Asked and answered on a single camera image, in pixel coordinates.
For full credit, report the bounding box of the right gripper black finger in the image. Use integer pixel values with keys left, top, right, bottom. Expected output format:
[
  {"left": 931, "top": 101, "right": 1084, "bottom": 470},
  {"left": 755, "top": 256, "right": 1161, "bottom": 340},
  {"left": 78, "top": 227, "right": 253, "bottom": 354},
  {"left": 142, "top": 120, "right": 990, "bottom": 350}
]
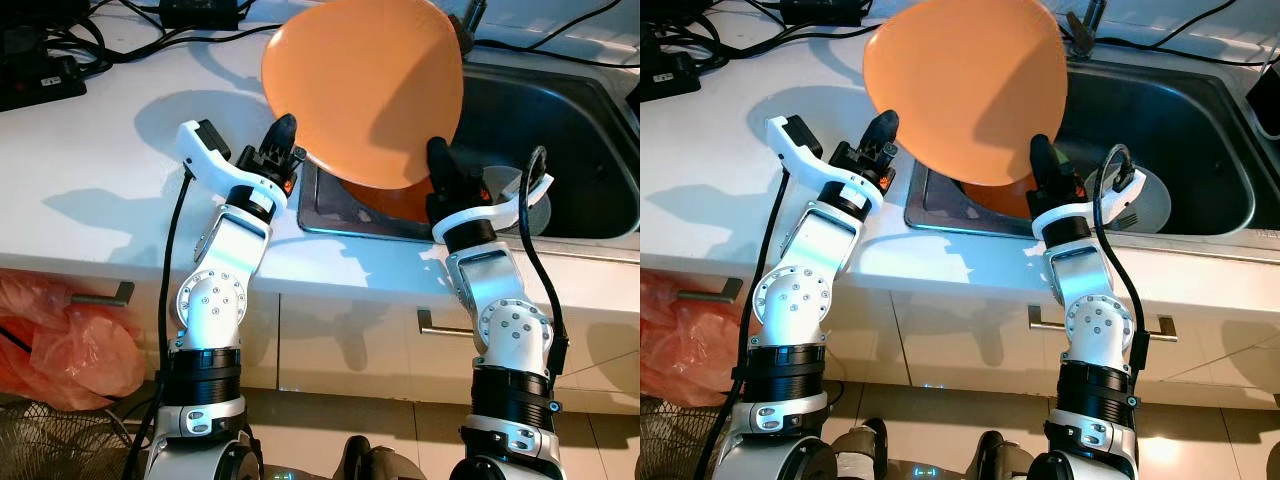
[
  {"left": 428, "top": 137, "right": 463, "bottom": 191},
  {"left": 1031, "top": 134, "right": 1066, "bottom": 187}
]

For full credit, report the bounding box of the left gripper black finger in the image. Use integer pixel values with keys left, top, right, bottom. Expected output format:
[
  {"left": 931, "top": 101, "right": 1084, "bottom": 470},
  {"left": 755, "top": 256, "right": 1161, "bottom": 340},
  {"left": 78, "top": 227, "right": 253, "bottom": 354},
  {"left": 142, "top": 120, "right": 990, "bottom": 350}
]
[
  {"left": 862, "top": 108, "right": 899, "bottom": 161},
  {"left": 262, "top": 112, "right": 306, "bottom": 166}
]

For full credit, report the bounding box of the orange plastic bowl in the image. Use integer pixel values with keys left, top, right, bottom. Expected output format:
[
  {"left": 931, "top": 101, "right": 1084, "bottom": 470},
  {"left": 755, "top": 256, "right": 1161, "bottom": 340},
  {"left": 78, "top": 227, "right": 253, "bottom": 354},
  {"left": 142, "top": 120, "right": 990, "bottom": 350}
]
[
  {"left": 958, "top": 178, "right": 1041, "bottom": 219},
  {"left": 340, "top": 175, "right": 441, "bottom": 223}
]

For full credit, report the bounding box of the grey dish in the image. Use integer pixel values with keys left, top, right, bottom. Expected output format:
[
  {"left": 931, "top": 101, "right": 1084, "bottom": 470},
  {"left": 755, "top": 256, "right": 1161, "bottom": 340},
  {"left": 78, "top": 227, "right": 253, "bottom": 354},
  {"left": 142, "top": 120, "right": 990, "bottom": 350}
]
[
  {"left": 478, "top": 163, "right": 554, "bottom": 238},
  {"left": 1085, "top": 165, "right": 1173, "bottom": 234}
]

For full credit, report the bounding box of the metal faucet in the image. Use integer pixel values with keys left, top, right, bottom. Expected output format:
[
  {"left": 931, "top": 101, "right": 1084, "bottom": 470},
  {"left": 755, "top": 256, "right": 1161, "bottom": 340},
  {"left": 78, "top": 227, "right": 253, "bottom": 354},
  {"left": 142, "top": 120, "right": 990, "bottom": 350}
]
[
  {"left": 1065, "top": 0, "right": 1106, "bottom": 56},
  {"left": 455, "top": 0, "right": 488, "bottom": 51}
]

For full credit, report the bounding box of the stainless steel sink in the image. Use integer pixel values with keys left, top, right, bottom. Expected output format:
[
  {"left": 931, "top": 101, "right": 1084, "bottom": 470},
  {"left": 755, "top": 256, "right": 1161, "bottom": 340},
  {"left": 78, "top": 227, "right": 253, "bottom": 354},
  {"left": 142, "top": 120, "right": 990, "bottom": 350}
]
[
  {"left": 298, "top": 60, "right": 641, "bottom": 241},
  {"left": 905, "top": 55, "right": 1280, "bottom": 239}
]

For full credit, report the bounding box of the black power adapter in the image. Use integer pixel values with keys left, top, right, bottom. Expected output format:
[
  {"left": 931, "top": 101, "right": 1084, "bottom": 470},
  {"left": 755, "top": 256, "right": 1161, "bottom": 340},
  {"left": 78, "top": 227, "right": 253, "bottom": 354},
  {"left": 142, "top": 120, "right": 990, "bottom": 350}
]
[
  {"left": 160, "top": 0, "right": 241, "bottom": 29},
  {"left": 778, "top": 0, "right": 866, "bottom": 26}
]

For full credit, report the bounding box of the white base cabinet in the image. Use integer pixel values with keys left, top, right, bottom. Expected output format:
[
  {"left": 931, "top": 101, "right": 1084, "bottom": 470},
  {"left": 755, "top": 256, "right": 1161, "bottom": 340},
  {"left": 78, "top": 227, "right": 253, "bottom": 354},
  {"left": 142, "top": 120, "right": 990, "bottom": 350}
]
[
  {"left": 640, "top": 245, "right": 1280, "bottom": 396},
  {"left": 0, "top": 245, "right": 641, "bottom": 401}
]

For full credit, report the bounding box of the black power strip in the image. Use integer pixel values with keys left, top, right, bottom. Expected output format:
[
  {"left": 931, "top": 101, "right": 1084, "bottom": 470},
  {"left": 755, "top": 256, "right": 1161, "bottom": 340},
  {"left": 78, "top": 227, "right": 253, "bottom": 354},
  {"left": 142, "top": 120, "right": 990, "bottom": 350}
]
[
  {"left": 640, "top": 30, "right": 701, "bottom": 101},
  {"left": 0, "top": 28, "right": 88, "bottom": 113}
]

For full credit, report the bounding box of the black induction cooker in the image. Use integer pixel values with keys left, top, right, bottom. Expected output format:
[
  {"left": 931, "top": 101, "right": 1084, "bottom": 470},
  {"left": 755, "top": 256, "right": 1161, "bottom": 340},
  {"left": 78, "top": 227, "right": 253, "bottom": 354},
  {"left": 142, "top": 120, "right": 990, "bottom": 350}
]
[{"left": 1245, "top": 60, "right": 1280, "bottom": 126}]

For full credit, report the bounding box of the red plastic bag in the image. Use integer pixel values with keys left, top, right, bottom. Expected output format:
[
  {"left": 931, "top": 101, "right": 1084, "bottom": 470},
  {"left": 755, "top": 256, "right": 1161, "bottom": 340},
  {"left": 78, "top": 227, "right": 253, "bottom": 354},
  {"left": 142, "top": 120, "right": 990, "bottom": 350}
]
[
  {"left": 640, "top": 270, "right": 766, "bottom": 406},
  {"left": 0, "top": 270, "right": 148, "bottom": 411}
]

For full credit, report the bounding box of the robot right leg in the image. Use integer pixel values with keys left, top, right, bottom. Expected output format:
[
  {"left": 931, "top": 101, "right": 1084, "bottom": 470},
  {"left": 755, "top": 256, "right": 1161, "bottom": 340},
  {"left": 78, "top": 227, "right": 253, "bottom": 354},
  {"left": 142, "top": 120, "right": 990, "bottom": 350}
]
[
  {"left": 340, "top": 435, "right": 421, "bottom": 480},
  {"left": 975, "top": 430, "right": 1041, "bottom": 480}
]

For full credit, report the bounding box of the robot leg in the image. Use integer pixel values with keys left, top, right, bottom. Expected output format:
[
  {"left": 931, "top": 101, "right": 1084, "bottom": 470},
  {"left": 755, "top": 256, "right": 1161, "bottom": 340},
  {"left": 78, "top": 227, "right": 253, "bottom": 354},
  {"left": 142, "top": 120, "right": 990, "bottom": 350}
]
[
  {"left": 835, "top": 420, "right": 889, "bottom": 480},
  {"left": 340, "top": 435, "right": 421, "bottom": 480},
  {"left": 975, "top": 430, "right": 1041, "bottom": 480}
]

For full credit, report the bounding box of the robot left leg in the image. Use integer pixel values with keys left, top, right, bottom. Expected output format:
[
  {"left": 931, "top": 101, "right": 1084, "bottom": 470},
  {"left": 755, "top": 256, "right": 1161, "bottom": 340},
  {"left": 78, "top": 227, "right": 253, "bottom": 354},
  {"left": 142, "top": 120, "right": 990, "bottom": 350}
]
[{"left": 835, "top": 420, "right": 889, "bottom": 480}]

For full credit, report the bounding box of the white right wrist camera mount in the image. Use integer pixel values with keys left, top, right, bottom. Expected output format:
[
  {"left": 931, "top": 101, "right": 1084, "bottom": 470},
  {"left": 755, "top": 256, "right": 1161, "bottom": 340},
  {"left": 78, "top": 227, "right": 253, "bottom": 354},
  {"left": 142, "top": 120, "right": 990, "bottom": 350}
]
[
  {"left": 1032, "top": 165, "right": 1146, "bottom": 241},
  {"left": 432, "top": 170, "right": 554, "bottom": 246}
]

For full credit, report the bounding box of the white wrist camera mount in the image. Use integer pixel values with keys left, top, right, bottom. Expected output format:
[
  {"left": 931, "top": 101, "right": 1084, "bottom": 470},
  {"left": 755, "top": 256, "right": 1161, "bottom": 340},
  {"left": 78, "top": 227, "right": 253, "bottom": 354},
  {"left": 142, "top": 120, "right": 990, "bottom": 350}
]
[
  {"left": 432, "top": 170, "right": 554, "bottom": 246},
  {"left": 1032, "top": 165, "right": 1146, "bottom": 241},
  {"left": 176, "top": 118, "right": 291, "bottom": 201},
  {"left": 765, "top": 115, "right": 881, "bottom": 201}
]

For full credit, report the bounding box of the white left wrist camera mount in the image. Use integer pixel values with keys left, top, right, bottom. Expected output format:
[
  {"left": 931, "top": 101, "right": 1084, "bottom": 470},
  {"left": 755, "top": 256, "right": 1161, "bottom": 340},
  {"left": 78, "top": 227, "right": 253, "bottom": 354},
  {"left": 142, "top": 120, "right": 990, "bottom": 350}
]
[
  {"left": 176, "top": 118, "right": 291, "bottom": 201},
  {"left": 765, "top": 115, "right": 881, "bottom": 201}
]

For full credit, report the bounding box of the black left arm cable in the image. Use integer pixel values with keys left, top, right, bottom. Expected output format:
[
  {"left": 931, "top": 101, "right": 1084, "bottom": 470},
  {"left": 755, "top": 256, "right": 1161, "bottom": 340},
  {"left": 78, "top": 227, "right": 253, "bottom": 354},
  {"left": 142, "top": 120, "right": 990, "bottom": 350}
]
[
  {"left": 120, "top": 170, "right": 196, "bottom": 480},
  {"left": 695, "top": 170, "right": 791, "bottom": 480}
]

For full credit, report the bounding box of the long black cable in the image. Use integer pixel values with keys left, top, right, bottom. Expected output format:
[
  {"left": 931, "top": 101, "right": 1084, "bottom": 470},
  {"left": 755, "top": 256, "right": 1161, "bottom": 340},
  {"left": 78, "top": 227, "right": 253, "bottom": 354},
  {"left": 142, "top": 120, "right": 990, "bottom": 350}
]
[
  {"left": 1100, "top": 35, "right": 1280, "bottom": 69},
  {"left": 475, "top": 35, "right": 641, "bottom": 73}
]

